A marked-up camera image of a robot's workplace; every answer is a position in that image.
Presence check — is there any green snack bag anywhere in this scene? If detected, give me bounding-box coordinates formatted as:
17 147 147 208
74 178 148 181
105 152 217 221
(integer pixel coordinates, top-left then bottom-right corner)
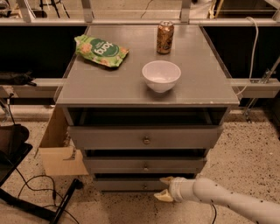
74 34 129 67

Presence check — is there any grey drawer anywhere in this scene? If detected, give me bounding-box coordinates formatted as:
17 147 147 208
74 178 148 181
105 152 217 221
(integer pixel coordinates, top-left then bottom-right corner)
67 108 222 150
83 149 207 173
93 173 196 192

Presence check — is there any white cable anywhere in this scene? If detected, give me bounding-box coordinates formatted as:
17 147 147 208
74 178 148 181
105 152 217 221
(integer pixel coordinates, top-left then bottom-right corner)
235 17 261 97

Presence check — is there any black stand base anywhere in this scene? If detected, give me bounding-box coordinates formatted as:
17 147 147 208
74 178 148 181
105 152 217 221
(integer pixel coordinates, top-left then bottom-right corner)
0 178 83 224

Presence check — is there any brown soda can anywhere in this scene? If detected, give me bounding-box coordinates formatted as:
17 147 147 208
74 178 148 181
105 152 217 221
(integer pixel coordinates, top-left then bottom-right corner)
157 21 174 54

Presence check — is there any metal frame railing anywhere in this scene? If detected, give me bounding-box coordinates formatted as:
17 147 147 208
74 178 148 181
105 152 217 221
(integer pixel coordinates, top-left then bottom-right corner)
0 0 280 100

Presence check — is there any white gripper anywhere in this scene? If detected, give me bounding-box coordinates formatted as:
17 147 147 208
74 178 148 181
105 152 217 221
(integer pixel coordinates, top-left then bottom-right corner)
154 176 196 202

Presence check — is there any cardboard box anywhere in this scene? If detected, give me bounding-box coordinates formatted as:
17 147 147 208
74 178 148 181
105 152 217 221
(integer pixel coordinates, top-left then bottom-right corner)
38 107 88 176

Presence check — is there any grey drawer cabinet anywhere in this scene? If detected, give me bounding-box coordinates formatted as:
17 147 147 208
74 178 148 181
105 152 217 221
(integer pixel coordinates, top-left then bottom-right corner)
57 25 239 191

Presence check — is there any grey top drawer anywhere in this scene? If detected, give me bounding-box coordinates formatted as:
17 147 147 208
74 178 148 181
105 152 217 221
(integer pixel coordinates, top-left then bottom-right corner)
67 108 222 150

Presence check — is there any black chair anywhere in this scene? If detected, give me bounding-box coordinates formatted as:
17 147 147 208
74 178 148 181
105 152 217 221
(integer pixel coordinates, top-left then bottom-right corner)
0 124 32 186

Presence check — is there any white bowl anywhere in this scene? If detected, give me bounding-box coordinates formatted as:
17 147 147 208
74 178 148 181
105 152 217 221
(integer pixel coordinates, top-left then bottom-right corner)
142 60 181 93

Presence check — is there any grey bottom drawer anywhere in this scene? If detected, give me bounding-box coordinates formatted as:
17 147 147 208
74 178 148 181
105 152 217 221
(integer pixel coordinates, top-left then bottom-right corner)
93 173 196 192

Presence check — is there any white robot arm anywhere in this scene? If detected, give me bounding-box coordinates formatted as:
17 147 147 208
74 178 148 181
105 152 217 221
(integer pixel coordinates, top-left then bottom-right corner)
154 177 280 224

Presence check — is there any black floor cable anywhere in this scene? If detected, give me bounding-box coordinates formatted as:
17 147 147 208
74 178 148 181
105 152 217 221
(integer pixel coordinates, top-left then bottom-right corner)
0 151 81 224

